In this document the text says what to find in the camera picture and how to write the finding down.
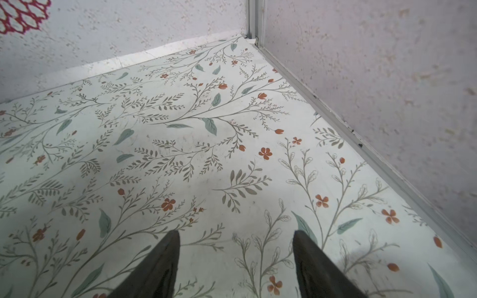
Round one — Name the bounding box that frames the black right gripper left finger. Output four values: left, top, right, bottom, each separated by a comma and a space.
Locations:
108, 230, 180, 298

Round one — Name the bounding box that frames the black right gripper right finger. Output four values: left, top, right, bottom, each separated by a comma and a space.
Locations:
293, 230, 366, 298

